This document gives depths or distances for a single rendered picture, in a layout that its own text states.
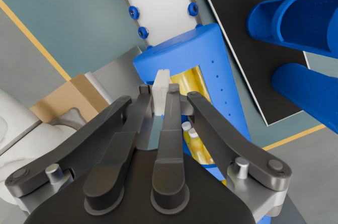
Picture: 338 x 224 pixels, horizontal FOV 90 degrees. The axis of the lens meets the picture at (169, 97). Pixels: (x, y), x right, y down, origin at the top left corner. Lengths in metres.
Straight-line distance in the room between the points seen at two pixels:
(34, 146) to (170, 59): 0.44
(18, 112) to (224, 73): 0.59
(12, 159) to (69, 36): 1.46
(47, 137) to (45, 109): 0.19
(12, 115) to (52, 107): 0.18
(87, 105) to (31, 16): 1.50
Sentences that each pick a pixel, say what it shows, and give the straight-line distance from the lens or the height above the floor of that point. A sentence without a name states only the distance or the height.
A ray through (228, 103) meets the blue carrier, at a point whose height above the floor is 1.20.
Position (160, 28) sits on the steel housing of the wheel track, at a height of 0.93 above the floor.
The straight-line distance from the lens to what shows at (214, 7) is 1.53.
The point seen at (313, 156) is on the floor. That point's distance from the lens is 2.82.
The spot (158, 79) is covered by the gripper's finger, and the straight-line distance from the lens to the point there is 0.19.
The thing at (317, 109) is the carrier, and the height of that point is 0.71.
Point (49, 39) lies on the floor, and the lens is 2.04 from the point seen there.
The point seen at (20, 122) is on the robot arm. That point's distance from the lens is 0.63.
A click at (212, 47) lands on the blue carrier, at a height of 1.20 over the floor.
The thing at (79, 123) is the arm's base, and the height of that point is 1.12.
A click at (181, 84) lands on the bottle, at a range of 0.50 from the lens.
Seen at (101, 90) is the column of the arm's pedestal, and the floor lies 0.99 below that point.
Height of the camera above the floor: 1.65
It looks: 66 degrees down
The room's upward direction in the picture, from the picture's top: 175 degrees counter-clockwise
